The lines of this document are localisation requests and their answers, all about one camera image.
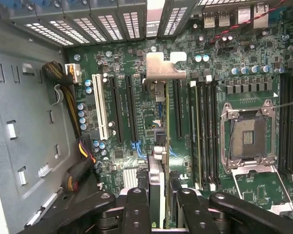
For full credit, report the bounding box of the green motherboard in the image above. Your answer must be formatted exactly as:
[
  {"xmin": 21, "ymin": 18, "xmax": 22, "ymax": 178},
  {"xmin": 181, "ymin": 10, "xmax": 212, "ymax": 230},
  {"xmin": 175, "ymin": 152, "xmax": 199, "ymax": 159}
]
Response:
[{"xmin": 65, "ymin": 4, "xmax": 293, "ymax": 220}]

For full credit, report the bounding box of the thin metal locking lever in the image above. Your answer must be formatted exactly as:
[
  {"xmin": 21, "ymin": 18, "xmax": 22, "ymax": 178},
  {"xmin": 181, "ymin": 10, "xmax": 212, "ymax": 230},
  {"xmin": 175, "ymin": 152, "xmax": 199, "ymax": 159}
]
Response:
[
  {"xmin": 270, "ymin": 98, "xmax": 293, "ymax": 109},
  {"xmin": 225, "ymin": 118, "xmax": 236, "ymax": 167}
]

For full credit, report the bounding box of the white expansion slot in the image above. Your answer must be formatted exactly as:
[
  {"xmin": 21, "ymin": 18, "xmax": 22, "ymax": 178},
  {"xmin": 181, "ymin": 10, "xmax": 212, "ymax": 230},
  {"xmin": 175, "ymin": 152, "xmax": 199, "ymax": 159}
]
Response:
[{"xmin": 91, "ymin": 73, "xmax": 110, "ymax": 141}]

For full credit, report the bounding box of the black open PC case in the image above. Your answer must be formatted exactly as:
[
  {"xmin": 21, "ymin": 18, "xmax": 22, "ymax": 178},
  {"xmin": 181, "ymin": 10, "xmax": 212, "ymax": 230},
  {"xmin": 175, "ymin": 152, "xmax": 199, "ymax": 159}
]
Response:
[{"xmin": 0, "ymin": 0, "xmax": 293, "ymax": 234}]

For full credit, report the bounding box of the sleeved power cable bundle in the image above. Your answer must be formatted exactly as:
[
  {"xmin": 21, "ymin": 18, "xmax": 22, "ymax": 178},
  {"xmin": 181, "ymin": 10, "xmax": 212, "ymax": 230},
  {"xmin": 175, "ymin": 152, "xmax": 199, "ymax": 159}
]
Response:
[{"xmin": 41, "ymin": 60, "xmax": 98, "ymax": 194}]

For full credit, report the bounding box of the CPU socket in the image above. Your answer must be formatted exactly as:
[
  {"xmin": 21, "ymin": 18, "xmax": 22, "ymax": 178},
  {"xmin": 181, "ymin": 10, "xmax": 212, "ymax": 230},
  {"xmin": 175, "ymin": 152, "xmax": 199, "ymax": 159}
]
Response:
[{"xmin": 219, "ymin": 99, "xmax": 276, "ymax": 174}]

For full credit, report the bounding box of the black expansion slot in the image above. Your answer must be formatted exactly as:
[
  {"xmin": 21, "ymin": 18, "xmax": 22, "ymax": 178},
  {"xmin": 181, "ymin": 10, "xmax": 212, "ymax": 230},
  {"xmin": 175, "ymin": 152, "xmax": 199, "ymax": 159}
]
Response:
[
  {"xmin": 109, "ymin": 75, "xmax": 125, "ymax": 144},
  {"xmin": 172, "ymin": 78, "xmax": 184, "ymax": 140},
  {"xmin": 125, "ymin": 74, "xmax": 147, "ymax": 159}
]

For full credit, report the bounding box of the silver chipset heatsink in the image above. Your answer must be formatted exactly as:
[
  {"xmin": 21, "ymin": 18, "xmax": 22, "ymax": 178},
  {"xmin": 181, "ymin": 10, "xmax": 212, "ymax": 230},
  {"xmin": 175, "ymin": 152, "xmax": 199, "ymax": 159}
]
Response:
[{"xmin": 123, "ymin": 168, "xmax": 139, "ymax": 188}]

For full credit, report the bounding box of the red black twisted wire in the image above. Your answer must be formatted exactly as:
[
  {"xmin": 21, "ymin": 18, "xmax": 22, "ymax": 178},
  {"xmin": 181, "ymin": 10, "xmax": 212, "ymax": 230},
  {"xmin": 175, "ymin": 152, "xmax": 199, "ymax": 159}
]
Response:
[{"xmin": 209, "ymin": 0, "xmax": 288, "ymax": 44}]

